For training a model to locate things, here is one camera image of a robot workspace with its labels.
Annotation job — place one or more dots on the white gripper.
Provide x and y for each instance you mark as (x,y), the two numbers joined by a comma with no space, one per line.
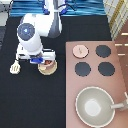
(41,58)

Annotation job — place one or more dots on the small terracotta pot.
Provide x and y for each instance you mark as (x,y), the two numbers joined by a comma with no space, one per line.
(47,63)

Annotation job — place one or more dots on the round wooden plate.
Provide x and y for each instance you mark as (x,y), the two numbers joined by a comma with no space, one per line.
(49,70)

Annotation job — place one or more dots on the pink pot lid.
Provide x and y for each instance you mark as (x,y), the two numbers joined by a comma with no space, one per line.
(80,51)

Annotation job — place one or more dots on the wooden spatula tool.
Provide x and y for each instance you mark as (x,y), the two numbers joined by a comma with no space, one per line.
(15,67)

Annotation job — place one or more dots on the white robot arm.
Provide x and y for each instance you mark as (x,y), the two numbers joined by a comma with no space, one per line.
(33,26)

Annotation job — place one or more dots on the black burner front left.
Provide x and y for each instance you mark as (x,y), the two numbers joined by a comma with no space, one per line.
(82,69)

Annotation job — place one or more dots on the black burner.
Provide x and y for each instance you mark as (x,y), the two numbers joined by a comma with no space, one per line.
(103,51)
(106,68)
(82,69)

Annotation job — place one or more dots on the pink stove board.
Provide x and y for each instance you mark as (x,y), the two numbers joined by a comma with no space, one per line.
(113,84)

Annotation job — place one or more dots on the black burner rear right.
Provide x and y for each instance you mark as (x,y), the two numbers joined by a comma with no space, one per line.
(103,51)

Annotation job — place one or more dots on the blue striped cloth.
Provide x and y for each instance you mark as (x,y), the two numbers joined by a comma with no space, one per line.
(73,7)

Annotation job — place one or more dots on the black burner front right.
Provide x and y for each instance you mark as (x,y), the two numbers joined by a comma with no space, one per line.
(106,68)

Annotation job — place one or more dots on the large grey pan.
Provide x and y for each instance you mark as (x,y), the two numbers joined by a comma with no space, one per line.
(96,108)

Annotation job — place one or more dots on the wooden slatted furniture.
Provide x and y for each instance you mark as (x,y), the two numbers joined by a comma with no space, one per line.
(117,14)

